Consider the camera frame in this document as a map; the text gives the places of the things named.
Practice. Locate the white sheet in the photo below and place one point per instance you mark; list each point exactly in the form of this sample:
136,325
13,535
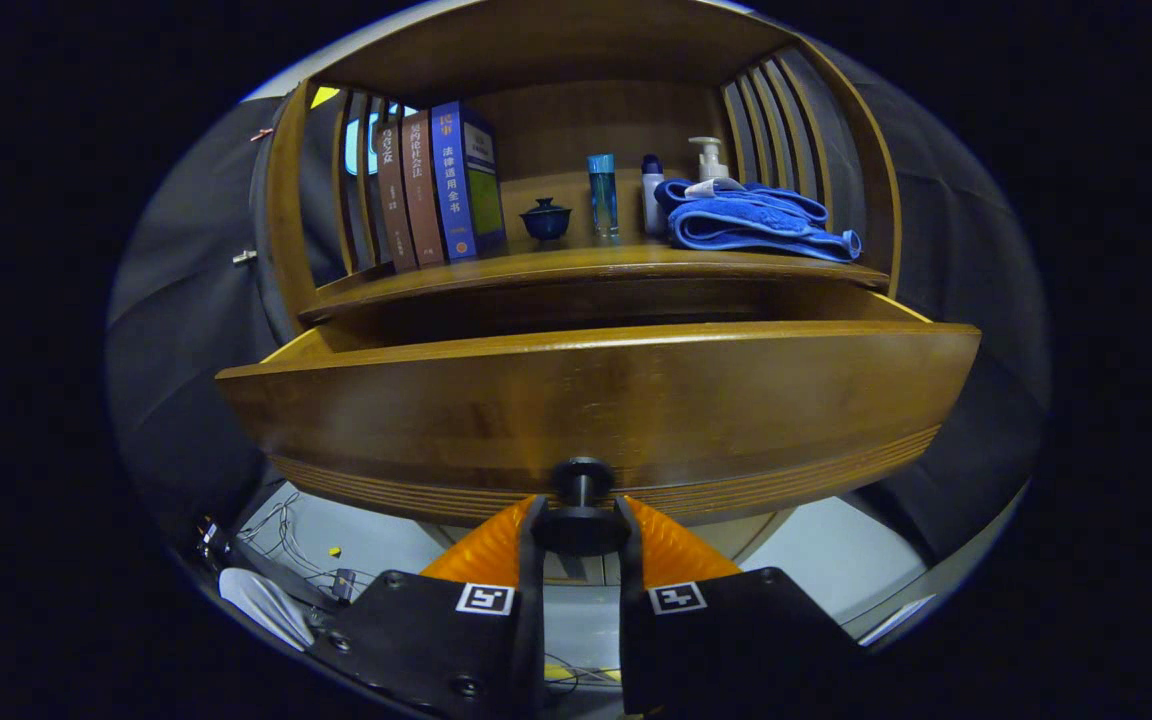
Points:
261,600

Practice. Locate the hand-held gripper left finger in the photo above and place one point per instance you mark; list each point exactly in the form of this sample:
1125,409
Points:
436,640

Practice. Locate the thick blue book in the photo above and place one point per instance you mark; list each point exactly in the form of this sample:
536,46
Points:
466,180

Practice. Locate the wooden countertop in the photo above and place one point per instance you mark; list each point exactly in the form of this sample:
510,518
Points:
576,262

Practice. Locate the white bottle blue cap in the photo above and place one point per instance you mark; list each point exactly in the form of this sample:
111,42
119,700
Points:
652,200

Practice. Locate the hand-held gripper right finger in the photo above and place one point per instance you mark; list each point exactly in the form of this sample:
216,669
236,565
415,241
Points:
726,640

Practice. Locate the wooden cabinet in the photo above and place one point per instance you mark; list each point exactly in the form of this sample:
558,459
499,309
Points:
586,50

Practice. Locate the dark brown book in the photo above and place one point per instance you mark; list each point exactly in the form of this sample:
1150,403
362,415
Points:
394,200

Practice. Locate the teal glass bottle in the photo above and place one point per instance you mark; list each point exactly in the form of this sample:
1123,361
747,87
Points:
603,195

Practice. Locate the reddish brown book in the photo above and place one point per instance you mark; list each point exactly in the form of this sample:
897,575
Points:
422,190

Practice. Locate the wooden drawer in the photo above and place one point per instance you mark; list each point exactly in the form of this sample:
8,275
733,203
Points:
586,400

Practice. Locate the blue lidded teacup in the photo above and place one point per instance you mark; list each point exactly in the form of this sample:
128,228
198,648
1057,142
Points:
546,220

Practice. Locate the folded blue towel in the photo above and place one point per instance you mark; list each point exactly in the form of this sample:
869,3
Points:
746,225

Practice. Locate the white pump bottle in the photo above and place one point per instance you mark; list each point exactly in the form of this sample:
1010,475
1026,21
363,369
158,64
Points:
709,160

